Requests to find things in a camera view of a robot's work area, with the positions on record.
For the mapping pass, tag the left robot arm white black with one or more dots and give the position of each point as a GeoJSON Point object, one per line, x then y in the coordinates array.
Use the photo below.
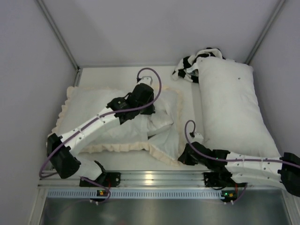
{"type": "Point", "coordinates": [63, 150]}

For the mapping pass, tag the bare white pillow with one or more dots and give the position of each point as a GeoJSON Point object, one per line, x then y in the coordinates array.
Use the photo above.
{"type": "Point", "coordinates": [231, 115]}

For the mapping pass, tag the right aluminium frame post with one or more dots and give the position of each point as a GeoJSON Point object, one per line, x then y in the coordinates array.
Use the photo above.
{"type": "Point", "coordinates": [280, 4]}

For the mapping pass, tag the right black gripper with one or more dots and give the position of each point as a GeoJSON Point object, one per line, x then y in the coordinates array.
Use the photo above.
{"type": "Point", "coordinates": [186, 156]}

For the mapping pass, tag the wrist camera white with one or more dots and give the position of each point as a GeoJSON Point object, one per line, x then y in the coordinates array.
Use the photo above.
{"type": "Point", "coordinates": [145, 80]}
{"type": "Point", "coordinates": [196, 137]}

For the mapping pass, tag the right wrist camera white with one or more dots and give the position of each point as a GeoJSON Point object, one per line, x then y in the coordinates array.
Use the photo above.
{"type": "Point", "coordinates": [196, 137]}

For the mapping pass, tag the aluminium frame post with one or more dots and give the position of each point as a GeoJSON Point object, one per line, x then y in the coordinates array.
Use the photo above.
{"type": "Point", "coordinates": [46, 13]}
{"type": "Point", "coordinates": [280, 4]}

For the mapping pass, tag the aluminium mounting rail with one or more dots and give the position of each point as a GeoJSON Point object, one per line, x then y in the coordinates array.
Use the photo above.
{"type": "Point", "coordinates": [137, 179]}

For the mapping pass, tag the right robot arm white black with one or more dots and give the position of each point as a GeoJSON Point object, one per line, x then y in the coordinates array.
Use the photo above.
{"type": "Point", "coordinates": [229, 167]}

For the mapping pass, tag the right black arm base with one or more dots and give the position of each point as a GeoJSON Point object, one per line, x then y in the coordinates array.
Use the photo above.
{"type": "Point", "coordinates": [215, 180]}

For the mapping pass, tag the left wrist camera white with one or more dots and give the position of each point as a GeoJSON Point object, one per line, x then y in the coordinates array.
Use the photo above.
{"type": "Point", "coordinates": [145, 80]}

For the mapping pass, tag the black white striped cloth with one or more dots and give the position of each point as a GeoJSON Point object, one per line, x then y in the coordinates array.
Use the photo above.
{"type": "Point", "coordinates": [186, 68]}

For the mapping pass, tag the left aluminium frame post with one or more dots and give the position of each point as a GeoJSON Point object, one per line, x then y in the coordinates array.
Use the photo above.
{"type": "Point", "coordinates": [46, 13]}

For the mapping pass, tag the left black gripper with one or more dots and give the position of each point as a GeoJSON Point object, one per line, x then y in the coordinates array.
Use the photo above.
{"type": "Point", "coordinates": [148, 108]}

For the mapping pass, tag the grey cream ruffled pillowcase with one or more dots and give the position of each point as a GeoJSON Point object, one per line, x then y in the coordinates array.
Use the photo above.
{"type": "Point", "coordinates": [164, 140]}

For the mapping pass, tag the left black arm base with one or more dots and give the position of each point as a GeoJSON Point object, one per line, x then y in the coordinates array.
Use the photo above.
{"type": "Point", "coordinates": [106, 179]}

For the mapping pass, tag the slotted grey cable duct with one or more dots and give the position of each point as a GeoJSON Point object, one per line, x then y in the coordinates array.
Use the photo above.
{"type": "Point", "coordinates": [141, 194]}

